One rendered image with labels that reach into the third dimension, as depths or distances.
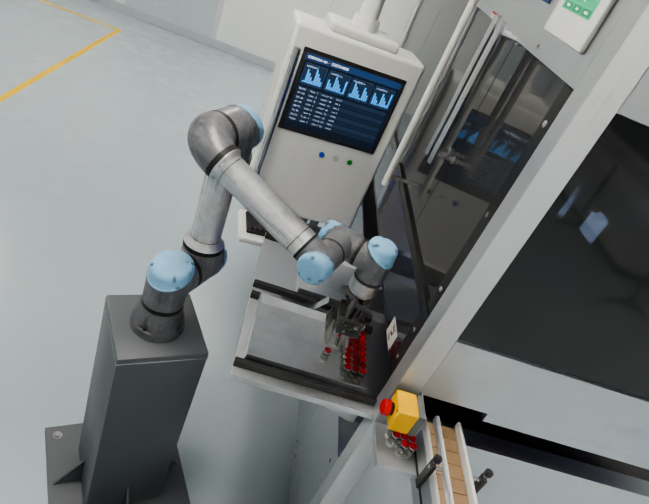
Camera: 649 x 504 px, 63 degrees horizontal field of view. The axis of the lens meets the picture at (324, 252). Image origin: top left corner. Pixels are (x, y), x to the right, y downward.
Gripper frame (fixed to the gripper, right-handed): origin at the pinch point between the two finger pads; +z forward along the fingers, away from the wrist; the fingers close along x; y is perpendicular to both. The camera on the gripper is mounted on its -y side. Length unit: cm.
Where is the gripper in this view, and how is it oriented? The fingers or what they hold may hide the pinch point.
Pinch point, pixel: (333, 339)
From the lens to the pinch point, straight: 150.3
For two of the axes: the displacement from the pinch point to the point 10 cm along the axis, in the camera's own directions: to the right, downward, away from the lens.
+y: -0.5, 5.5, -8.3
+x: 9.4, 3.2, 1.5
